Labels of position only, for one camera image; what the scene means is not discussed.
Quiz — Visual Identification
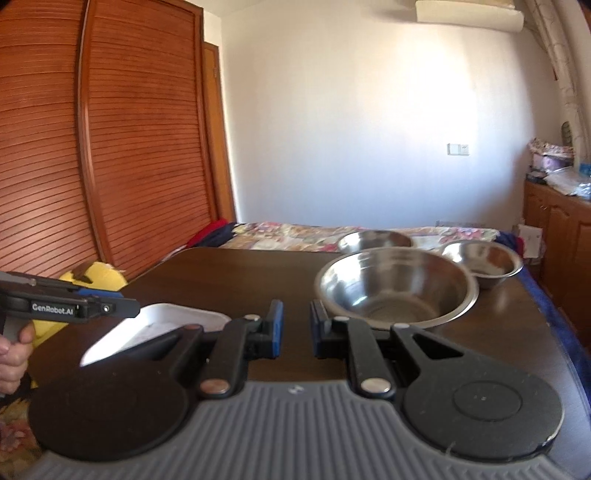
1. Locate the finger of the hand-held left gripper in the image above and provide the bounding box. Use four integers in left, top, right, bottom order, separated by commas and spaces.
76, 288, 126, 302
95, 298, 140, 320

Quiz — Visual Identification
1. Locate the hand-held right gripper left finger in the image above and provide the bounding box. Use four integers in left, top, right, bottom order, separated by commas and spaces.
96, 299, 284, 401

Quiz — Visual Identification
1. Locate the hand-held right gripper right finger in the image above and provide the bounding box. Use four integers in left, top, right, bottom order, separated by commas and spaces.
310, 299, 482, 400

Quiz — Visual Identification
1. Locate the large stainless steel bowl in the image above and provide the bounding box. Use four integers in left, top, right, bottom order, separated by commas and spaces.
314, 246, 480, 331

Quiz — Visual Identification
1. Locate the small stainless steel bowl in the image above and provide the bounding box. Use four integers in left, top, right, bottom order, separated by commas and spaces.
337, 229, 414, 255

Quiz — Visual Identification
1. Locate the medium stainless steel bowl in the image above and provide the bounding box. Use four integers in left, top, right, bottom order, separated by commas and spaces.
440, 240, 525, 291

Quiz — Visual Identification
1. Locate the person's left hand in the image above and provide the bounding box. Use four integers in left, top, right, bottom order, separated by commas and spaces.
0, 320, 36, 398

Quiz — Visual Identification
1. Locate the yellow plush toy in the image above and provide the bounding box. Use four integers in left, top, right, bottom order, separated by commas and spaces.
33, 260, 129, 348

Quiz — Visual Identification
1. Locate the red cloth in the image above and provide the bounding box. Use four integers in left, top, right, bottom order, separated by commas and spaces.
186, 220, 228, 248

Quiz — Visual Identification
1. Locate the wooden louvred wardrobe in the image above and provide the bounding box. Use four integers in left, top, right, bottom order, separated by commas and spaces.
0, 0, 237, 283

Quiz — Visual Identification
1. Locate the white paper bag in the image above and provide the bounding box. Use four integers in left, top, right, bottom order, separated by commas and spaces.
516, 223, 544, 265

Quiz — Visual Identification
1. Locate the wooden cabinet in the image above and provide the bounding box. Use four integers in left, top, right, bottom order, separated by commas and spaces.
523, 179, 591, 326

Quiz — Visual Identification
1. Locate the purple box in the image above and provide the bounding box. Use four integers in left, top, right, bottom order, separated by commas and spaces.
530, 154, 574, 172

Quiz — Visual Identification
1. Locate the clear plastic bag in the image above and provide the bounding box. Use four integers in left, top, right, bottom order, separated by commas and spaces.
544, 165, 591, 200

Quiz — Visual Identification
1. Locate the floral cloth bundle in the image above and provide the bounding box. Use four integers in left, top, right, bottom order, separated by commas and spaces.
528, 137, 576, 158

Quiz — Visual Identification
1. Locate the patterned beige curtain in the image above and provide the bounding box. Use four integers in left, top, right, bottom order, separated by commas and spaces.
525, 0, 591, 164

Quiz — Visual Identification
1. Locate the wall air conditioner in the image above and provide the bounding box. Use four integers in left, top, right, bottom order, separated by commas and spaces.
414, 0, 526, 33

